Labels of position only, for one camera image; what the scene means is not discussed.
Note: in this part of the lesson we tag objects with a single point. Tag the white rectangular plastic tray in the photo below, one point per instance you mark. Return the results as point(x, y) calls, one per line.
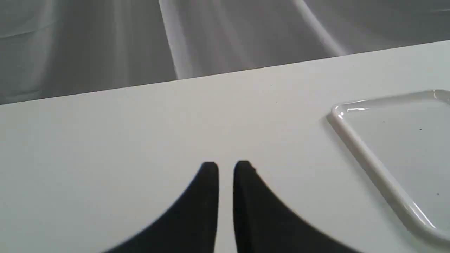
point(402, 142)

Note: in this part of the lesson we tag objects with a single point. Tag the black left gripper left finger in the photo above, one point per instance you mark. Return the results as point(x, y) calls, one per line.
point(188, 226)

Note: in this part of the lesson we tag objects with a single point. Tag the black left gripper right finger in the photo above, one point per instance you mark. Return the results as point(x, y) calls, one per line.
point(264, 224)

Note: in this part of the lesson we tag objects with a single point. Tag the grey backdrop cloth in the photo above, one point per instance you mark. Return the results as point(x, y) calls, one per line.
point(51, 48)

